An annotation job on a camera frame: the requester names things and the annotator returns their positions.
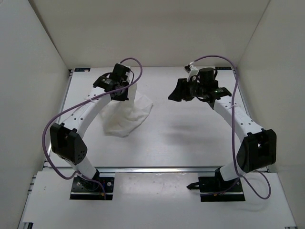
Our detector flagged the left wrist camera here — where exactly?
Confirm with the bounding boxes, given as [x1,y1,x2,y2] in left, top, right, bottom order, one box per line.
[93,73,115,92]

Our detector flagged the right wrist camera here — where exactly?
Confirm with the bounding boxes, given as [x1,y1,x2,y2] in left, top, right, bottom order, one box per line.
[213,87,232,99]

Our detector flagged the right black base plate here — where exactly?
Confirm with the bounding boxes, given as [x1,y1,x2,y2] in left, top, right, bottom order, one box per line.
[187,168,245,202]

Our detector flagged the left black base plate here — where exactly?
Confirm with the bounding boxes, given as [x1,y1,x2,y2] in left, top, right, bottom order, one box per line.
[70,177,115,200]

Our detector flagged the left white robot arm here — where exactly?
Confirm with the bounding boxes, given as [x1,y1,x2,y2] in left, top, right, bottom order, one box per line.
[50,63,131,190]

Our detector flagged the blue corner label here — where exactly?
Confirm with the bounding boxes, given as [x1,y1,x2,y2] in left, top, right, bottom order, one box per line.
[74,68,91,72]
[215,66,232,71]

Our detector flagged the right blue corner label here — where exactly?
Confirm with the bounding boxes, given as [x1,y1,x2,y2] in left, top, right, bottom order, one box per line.
[215,66,232,71]

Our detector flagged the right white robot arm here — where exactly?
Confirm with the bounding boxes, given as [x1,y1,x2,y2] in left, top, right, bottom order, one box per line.
[168,65,277,191]

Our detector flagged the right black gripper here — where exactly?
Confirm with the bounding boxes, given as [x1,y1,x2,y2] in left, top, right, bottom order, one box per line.
[168,79,206,103]

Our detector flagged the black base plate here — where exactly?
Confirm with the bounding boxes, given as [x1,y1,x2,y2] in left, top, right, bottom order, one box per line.
[187,168,245,202]
[70,177,115,200]

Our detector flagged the aluminium front rail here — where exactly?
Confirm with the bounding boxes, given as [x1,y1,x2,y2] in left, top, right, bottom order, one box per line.
[42,166,224,174]

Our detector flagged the left blue corner label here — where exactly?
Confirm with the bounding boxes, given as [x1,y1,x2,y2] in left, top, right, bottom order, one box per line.
[74,68,91,72]

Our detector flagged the white skirt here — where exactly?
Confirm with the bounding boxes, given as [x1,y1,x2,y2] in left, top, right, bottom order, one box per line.
[100,83,153,137]

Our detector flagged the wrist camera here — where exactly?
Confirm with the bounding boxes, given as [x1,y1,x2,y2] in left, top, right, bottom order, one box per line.
[213,87,232,99]
[93,73,115,92]

